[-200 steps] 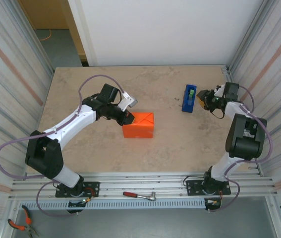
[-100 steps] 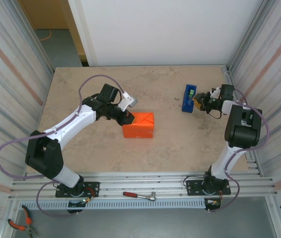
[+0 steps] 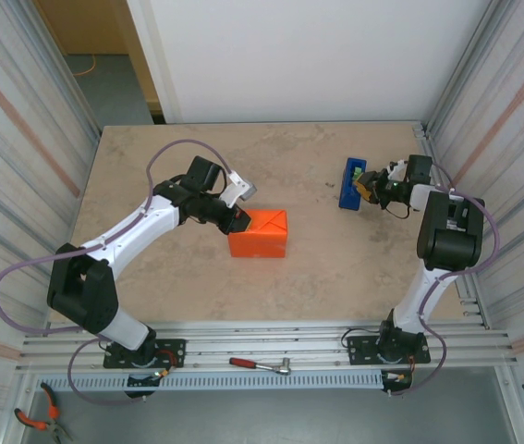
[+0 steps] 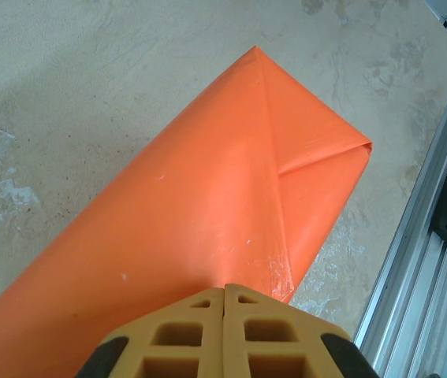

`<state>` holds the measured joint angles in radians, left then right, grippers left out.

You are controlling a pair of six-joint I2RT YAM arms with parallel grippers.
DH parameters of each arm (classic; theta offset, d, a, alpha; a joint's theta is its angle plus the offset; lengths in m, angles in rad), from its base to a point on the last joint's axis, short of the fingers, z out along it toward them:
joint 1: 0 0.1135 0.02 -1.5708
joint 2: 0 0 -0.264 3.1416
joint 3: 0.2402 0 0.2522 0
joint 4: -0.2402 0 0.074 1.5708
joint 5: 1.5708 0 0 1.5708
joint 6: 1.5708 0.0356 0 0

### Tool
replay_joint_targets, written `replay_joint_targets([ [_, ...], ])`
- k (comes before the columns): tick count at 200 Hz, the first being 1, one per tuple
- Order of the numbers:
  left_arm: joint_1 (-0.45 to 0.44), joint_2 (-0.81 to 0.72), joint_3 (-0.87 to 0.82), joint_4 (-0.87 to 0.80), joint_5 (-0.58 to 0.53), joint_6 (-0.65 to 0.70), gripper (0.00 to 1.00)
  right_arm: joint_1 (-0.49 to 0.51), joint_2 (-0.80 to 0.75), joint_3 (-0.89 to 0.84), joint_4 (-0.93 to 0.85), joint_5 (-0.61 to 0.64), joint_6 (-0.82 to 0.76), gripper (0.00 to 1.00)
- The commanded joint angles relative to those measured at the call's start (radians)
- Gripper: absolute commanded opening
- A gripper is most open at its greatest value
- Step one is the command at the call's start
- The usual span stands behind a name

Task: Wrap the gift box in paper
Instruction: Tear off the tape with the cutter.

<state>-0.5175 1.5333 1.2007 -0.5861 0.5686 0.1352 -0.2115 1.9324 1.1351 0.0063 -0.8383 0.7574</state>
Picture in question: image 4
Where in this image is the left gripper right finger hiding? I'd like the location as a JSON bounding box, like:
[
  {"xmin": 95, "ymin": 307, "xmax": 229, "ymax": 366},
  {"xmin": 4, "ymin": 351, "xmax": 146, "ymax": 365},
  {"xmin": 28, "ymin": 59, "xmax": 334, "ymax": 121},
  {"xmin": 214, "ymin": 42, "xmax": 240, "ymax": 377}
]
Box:
[{"xmin": 222, "ymin": 283, "xmax": 382, "ymax": 378}]

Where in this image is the clear adhesive tape piece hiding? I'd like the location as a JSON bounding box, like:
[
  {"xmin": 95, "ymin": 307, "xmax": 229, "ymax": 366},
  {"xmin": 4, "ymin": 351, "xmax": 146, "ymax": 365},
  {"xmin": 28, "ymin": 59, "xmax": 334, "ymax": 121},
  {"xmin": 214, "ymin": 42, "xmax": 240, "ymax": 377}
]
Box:
[{"xmin": 265, "ymin": 250, "xmax": 300, "ymax": 302}]

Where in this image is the aluminium mounting rail frame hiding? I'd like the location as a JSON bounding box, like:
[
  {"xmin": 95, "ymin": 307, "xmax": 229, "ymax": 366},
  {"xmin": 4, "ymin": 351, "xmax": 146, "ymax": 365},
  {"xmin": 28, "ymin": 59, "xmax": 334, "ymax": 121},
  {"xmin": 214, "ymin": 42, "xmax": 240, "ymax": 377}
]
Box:
[{"xmin": 351, "ymin": 49, "xmax": 447, "ymax": 378}]

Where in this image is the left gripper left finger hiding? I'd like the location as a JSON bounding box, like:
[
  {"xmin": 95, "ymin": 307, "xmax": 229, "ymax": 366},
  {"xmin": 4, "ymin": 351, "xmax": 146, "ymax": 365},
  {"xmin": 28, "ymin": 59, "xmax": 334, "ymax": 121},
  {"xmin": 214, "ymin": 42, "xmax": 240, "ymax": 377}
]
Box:
[{"xmin": 76, "ymin": 287, "xmax": 225, "ymax": 378}]

